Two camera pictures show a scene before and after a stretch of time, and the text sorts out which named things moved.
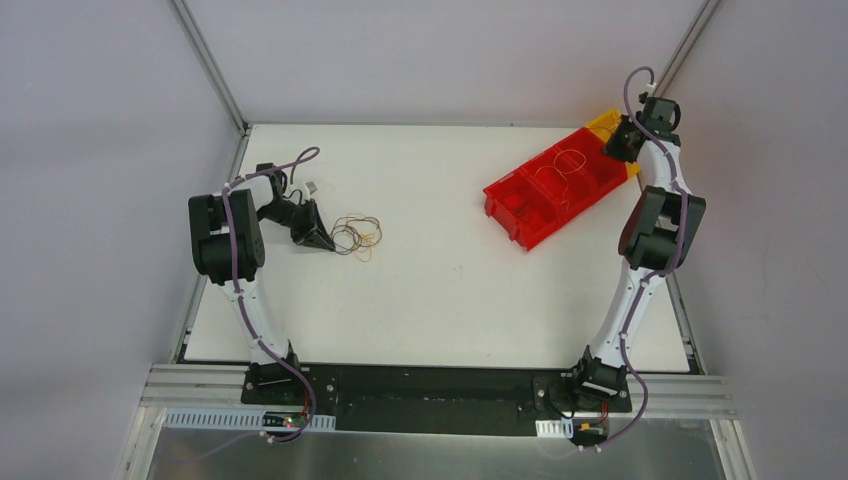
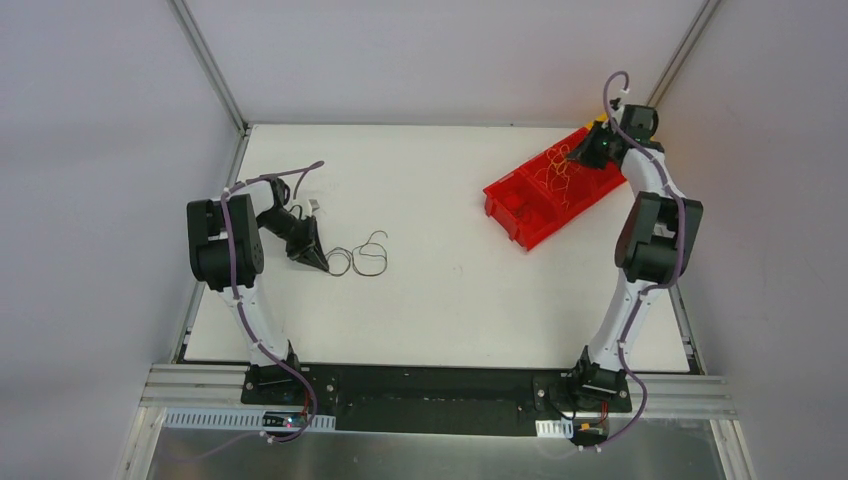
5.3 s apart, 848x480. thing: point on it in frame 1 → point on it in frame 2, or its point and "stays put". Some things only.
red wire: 527,213 stays put
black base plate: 458,399 stays put
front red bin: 521,208 stays put
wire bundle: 355,233 → 365,259
